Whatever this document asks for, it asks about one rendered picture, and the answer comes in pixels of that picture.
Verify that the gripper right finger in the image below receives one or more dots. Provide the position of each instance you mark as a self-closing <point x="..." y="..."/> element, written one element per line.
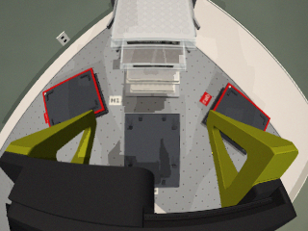
<point x="268" y="157"/>

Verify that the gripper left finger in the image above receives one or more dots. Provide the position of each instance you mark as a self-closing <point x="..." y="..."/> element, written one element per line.
<point x="45" y="143"/>

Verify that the white rectangular plate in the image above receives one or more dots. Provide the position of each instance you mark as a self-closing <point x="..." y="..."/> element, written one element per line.
<point x="144" y="88"/>
<point x="152" y="77"/>

